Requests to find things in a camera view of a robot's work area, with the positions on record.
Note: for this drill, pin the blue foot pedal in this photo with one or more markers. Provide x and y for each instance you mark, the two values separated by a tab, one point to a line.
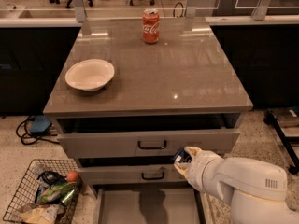
40	125

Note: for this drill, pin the grey drawer cabinet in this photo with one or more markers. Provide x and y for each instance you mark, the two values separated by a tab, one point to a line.
183	82

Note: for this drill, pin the orange round fruit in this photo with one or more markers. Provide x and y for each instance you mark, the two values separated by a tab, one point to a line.
72	176

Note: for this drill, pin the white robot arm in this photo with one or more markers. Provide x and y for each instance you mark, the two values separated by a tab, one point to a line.
255	190

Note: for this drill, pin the green snack bag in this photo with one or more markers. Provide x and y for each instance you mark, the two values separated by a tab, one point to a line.
55	192

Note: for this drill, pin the green soda can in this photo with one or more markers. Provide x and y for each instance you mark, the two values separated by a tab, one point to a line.
68	197

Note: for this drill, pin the grey drawer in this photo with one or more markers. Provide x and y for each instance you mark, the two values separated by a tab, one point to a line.
144	144
109	175
157	203

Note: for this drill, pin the bottom grey drawer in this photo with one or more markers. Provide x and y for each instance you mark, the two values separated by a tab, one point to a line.
157	203

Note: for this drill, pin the yellow snack bag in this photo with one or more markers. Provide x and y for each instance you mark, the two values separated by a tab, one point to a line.
40	215

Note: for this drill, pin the black wire basket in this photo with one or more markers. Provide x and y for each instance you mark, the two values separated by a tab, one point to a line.
27	190

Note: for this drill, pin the middle grey drawer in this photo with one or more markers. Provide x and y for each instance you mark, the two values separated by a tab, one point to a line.
109	175

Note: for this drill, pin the dark blue rxbar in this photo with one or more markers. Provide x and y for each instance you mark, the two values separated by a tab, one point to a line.
182	156

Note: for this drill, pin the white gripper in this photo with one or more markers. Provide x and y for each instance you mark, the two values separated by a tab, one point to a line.
201	167

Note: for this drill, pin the red coca-cola can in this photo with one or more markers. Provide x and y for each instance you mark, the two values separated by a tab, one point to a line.
151	20

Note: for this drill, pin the top grey drawer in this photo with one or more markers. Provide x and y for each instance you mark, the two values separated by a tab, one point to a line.
144	144

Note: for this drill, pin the black snack packet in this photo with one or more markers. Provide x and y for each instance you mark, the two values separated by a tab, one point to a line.
52	178

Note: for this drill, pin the white paper bowl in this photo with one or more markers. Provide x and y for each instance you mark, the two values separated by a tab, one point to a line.
89	75

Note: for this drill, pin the black cart frame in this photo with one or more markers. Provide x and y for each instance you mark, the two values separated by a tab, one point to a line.
285	121

